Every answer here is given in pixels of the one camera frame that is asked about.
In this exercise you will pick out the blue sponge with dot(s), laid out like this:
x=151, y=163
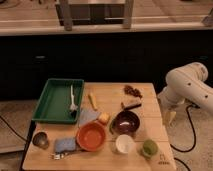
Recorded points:
x=66, y=144

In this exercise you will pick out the yellow banana-like object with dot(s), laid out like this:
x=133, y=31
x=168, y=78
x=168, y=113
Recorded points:
x=93, y=102

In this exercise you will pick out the black marker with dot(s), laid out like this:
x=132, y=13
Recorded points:
x=129, y=107

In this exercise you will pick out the brown dried food pile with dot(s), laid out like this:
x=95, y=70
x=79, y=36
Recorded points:
x=129, y=90

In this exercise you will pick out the yellow eraser block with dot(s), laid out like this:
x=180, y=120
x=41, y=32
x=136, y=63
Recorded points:
x=104, y=118

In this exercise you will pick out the green plastic tray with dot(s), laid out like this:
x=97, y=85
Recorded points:
x=53, y=106

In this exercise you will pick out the wooden chair frame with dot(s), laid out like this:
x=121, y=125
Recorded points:
x=94, y=12

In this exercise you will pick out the metal fork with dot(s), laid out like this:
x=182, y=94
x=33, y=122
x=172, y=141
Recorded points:
x=59, y=156

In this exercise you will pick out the red bowl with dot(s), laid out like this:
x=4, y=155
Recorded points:
x=91, y=136

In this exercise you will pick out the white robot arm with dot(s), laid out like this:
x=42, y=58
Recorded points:
x=185, y=83

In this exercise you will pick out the white cup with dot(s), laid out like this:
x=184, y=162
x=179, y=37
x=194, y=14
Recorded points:
x=124, y=144

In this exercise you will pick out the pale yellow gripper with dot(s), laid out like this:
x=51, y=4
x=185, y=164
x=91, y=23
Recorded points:
x=169, y=116

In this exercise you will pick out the small metal cup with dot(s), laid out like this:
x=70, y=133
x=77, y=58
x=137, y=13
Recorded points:
x=41, y=140

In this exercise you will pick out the green cup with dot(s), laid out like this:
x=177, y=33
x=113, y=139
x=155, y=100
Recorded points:
x=149, y=148

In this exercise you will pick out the dark purple bowl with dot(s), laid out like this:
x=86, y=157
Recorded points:
x=125, y=122

